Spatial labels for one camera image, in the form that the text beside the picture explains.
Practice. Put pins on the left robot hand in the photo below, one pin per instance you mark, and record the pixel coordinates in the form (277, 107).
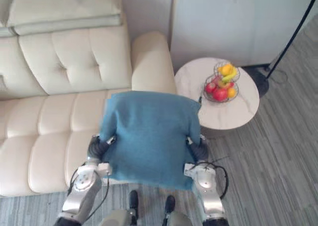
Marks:
(97, 149)

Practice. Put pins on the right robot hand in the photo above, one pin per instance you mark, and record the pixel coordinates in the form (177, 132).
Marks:
(200, 150)

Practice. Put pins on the blue fabric cushion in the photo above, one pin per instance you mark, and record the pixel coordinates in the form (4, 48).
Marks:
(149, 139)

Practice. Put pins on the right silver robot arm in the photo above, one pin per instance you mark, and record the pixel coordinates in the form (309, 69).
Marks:
(208, 186)

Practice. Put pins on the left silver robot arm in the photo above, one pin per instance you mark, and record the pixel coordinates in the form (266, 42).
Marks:
(83, 186)

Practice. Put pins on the round marble side table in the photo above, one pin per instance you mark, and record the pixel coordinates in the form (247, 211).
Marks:
(238, 114)

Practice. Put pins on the large red apple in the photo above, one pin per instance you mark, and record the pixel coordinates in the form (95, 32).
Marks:
(220, 94)

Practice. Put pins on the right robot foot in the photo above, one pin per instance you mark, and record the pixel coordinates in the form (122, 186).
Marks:
(170, 204)

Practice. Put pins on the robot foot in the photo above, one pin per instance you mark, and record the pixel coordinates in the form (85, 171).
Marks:
(170, 204)
(134, 200)

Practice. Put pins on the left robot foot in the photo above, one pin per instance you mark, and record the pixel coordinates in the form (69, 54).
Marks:
(134, 200)

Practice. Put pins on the small orange fruit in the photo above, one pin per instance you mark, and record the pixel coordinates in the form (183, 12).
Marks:
(231, 92)

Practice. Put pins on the cream leather sofa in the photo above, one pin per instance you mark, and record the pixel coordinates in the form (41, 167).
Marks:
(62, 87)

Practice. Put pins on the right silver robot leg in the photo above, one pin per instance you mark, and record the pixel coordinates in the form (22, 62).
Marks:
(181, 219)

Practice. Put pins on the silver robot leg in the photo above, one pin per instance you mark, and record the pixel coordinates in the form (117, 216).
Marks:
(181, 219)
(116, 218)

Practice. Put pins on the left silver robot leg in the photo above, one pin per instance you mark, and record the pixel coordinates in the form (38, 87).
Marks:
(116, 218)

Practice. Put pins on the yellow banana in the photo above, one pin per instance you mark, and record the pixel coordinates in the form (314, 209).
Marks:
(229, 77)

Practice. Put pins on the black floor lamp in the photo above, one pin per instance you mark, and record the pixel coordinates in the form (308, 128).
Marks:
(263, 83)

